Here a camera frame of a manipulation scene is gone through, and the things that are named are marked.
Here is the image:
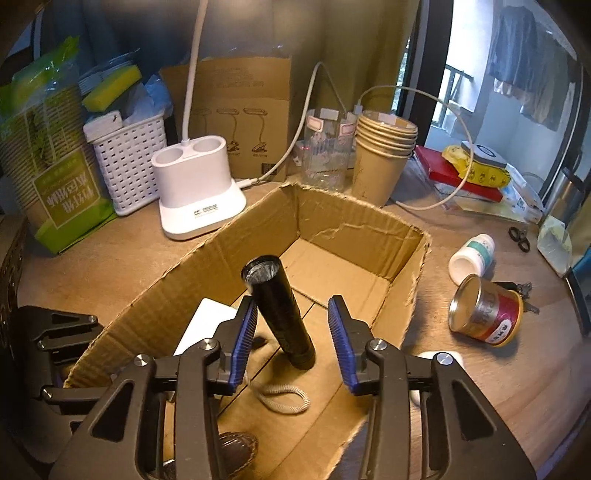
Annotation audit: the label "white plastic basket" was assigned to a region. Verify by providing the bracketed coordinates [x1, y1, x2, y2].
[83, 111, 167, 217]

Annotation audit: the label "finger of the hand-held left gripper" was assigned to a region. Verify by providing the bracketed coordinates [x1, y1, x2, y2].
[17, 305, 105, 365]
[39, 383, 114, 437]

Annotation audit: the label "black car key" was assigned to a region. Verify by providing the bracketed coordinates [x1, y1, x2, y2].
[493, 281, 539, 315]

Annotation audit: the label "black smartphone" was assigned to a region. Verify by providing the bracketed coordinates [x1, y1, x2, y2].
[565, 267, 591, 334]

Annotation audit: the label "stack of white disposable plates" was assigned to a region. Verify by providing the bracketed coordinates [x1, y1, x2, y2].
[78, 52, 137, 93]

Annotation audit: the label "clear plastic folder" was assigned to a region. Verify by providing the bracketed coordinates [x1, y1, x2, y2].
[401, 152, 539, 224]

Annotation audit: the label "black wristwatch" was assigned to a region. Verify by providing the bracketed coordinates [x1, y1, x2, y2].
[159, 431, 259, 480]

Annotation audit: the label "white lamp cable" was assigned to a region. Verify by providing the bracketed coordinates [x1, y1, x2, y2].
[240, 60, 352, 189]

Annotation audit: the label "brown cardboard box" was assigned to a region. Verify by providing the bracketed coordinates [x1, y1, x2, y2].
[64, 181, 433, 480]

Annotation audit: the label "steel thermos mug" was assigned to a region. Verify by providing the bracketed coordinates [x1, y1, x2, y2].
[544, 165, 583, 223]

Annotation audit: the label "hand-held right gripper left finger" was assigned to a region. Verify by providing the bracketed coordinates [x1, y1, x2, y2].
[48, 295, 259, 480]

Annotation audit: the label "yellow-green curtain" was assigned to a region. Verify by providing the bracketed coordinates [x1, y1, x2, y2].
[290, 0, 422, 127]

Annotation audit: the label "white charging cable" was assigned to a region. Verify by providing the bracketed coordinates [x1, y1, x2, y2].
[357, 84, 474, 212]

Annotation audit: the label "pale green tissue pack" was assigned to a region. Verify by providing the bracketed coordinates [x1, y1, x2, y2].
[537, 216, 574, 278]

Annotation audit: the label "brown lamp packaging box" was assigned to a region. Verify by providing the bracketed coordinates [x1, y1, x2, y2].
[159, 55, 294, 184]

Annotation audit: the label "white desk lamp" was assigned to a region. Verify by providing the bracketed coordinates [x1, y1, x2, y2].
[151, 0, 248, 241]

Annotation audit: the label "white pill bottle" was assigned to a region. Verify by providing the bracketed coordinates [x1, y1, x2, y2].
[448, 233, 496, 288]

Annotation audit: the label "yellow and green sponge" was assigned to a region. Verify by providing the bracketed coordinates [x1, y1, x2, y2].
[82, 64, 143, 113]

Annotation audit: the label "blue plastic bag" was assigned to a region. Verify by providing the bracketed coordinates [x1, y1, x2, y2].
[124, 73, 175, 121]

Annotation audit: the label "green snack bag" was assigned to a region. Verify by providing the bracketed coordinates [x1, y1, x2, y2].
[0, 36, 117, 256]

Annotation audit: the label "blue curtain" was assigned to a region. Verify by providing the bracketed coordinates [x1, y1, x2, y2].
[36, 0, 197, 121]

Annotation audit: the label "hanging beige shirt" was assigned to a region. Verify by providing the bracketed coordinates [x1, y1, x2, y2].
[518, 31, 579, 133]

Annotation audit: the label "black flashlight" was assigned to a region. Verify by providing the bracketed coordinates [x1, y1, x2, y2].
[240, 257, 317, 414]

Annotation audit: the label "white earbuds case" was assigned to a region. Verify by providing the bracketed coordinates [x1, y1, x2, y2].
[407, 350, 465, 403]

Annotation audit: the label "white and blue plastic bags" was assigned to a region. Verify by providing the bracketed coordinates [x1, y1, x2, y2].
[502, 164, 546, 223]

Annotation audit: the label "red and gold tin can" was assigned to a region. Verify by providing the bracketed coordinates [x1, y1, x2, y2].
[448, 273, 525, 348]

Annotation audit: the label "white wall charger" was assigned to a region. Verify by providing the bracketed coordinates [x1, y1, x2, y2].
[174, 298, 242, 357]

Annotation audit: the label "grey kitchen scale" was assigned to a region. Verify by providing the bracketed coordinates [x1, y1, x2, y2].
[461, 141, 505, 168]

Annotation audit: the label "stack of clear plastic cups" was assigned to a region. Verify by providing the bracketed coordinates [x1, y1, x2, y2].
[301, 107, 359, 191]

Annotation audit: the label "red book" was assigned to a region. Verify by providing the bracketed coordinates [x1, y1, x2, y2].
[414, 144, 504, 202]

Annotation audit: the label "yellow packet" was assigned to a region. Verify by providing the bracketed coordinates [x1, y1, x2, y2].
[442, 144, 512, 188]

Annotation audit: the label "hanging blue shirt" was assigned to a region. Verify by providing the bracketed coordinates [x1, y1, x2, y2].
[488, 6, 542, 96]

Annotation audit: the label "black scissors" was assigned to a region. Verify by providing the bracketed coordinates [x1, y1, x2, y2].
[507, 224, 533, 254]

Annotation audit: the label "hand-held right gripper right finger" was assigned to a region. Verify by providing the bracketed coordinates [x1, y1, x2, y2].
[327, 295, 536, 480]

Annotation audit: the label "stack of brown paper cups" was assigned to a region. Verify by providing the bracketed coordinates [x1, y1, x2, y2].
[352, 110, 419, 207]

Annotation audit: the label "black sliding door frame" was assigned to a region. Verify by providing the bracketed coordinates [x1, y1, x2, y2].
[396, 0, 459, 136]

